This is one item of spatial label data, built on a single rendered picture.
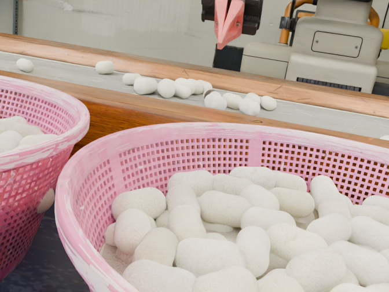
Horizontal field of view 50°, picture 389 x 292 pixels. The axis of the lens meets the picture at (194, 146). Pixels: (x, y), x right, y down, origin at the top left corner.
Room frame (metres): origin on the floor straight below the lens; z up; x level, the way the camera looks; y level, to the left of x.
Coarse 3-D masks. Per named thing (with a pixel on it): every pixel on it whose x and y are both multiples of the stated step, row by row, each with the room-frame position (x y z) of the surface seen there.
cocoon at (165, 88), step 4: (164, 80) 0.56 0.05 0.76; (160, 84) 0.55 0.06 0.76; (164, 84) 0.54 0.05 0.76; (168, 84) 0.54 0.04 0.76; (172, 84) 0.54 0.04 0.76; (160, 88) 0.54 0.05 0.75; (164, 88) 0.54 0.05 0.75; (168, 88) 0.54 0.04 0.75; (172, 88) 0.54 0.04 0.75; (160, 92) 0.54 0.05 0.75; (164, 92) 0.54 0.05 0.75; (168, 92) 0.54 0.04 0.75; (172, 92) 0.54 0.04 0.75; (164, 96) 0.54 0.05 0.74; (168, 96) 0.54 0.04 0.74
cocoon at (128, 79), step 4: (124, 76) 0.60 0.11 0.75; (128, 76) 0.60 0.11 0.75; (132, 76) 0.60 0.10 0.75; (136, 76) 0.61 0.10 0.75; (140, 76) 0.61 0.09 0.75; (124, 80) 0.60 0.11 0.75; (128, 80) 0.60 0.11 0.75; (132, 80) 0.60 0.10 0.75; (128, 84) 0.60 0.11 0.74; (132, 84) 0.60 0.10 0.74
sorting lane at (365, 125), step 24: (24, 72) 0.58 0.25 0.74; (48, 72) 0.61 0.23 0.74; (72, 72) 0.64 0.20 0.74; (96, 72) 0.68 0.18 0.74; (120, 72) 0.72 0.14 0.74; (192, 96) 0.59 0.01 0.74; (240, 96) 0.66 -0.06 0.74; (288, 120) 0.52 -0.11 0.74; (312, 120) 0.54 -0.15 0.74; (336, 120) 0.57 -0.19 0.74; (360, 120) 0.60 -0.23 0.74; (384, 120) 0.64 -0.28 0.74
